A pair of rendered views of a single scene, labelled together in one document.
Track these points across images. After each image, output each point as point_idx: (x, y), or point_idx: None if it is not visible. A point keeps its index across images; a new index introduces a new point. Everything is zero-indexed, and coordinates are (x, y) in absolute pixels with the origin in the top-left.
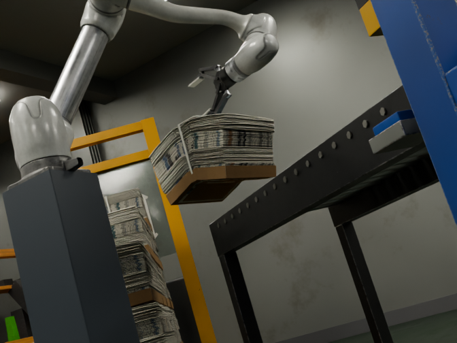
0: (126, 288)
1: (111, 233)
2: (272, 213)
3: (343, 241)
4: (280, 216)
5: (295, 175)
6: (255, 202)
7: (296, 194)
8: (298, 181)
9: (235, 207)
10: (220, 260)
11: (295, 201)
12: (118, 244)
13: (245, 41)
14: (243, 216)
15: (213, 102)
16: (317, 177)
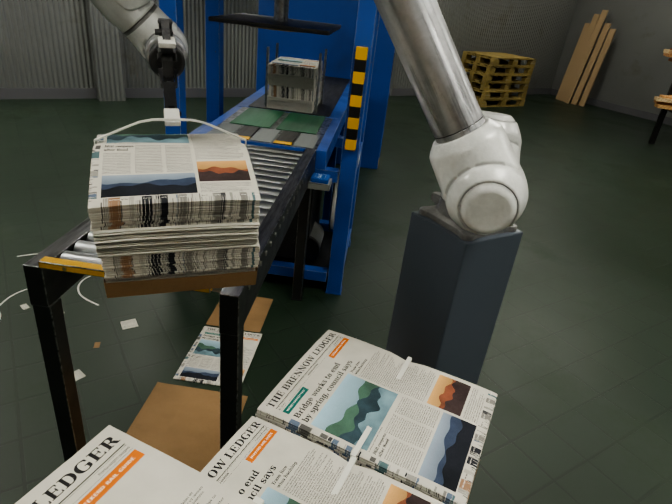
0: (390, 325)
1: (400, 275)
2: (278, 242)
3: (58, 321)
4: (280, 242)
5: (289, 207)
6: (273, 238)
7: (287, 221)
8: (289, 211)
9: (263, 251)
10: (239, 338)
11: (286, 226)
12: (357, 340)
13: (172, 21)
14: (266, 257)
15: (176, 100)
16: (293, 207)
